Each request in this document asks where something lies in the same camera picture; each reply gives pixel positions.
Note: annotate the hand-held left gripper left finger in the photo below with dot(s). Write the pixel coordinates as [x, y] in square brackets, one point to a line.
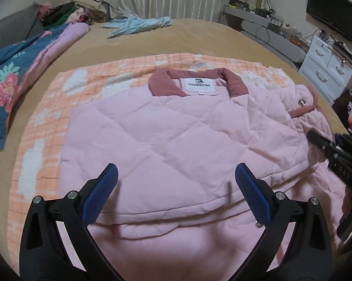
[101, 194]

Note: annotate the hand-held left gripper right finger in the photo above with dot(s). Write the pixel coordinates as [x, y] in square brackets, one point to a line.
[253, 194]

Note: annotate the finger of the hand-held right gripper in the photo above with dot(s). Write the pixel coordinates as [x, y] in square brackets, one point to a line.
[348, 143]
[320, 142]

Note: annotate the pink quilted jacket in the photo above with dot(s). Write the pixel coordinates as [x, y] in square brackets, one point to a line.
[164, 140]

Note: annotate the pile of mixed clothes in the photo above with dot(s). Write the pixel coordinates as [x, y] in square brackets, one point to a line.
[76, 11]

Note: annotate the black cloth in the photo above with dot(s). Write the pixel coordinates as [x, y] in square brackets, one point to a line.
[341, 102]

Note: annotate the white drawer cabinet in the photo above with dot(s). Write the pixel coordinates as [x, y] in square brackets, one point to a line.
[319, 64]

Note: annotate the orange checked bear blanket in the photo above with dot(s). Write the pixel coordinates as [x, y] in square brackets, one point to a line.
[47, 123]

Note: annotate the black set-top box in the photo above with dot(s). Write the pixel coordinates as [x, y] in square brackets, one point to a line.
[344, 51]

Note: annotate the grey rounded dressing table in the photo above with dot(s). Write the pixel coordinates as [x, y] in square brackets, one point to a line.
[281, 45]

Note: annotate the clutter of small bottles and boxes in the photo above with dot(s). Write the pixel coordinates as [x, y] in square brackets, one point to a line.
[275, 23]

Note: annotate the blue floral quilt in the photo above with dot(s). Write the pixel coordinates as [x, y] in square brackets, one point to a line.
[17, 73]

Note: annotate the bed with tan bedspread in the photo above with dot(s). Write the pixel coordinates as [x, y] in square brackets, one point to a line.
[193, 38]

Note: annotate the light blue garment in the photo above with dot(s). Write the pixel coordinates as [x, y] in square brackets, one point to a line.
[135, 25]

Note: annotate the grey pillow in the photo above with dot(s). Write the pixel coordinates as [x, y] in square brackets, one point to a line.
[15, 26]

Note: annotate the black wall television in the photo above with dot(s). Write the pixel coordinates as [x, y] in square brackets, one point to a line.
[331, 14]

